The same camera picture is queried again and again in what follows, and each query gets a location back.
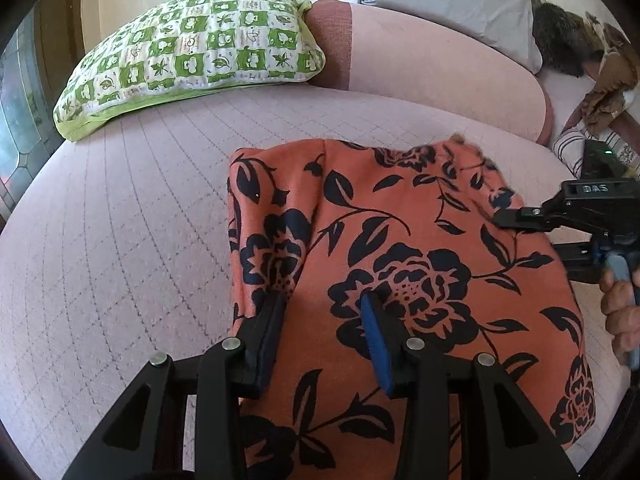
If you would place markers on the brown crumpled cloth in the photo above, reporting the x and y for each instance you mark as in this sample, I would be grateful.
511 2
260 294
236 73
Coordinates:
617 80

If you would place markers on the striped grey white pillow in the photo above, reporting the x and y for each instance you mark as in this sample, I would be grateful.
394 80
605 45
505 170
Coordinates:
587 155

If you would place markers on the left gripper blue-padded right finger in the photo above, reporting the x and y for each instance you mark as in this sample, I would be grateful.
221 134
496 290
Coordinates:
386 339

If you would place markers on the dark furry cushion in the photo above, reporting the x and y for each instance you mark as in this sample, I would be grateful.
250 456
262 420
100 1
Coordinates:
566 41

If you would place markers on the person's right hand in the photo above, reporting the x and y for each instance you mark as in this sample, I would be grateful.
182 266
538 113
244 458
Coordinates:
621 312

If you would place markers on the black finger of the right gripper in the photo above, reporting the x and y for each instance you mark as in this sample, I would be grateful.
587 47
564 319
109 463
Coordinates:
525 219

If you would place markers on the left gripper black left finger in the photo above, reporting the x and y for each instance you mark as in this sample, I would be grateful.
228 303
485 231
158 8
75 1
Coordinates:
260 337

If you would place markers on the orange black floral garment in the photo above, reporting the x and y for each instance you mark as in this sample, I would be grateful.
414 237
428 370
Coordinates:
323 222

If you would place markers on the green white patterned pillow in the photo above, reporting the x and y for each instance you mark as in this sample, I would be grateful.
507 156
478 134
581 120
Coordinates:
185 48

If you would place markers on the pink bolster cushion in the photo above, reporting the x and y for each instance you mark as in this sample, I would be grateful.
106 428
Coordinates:
383 52

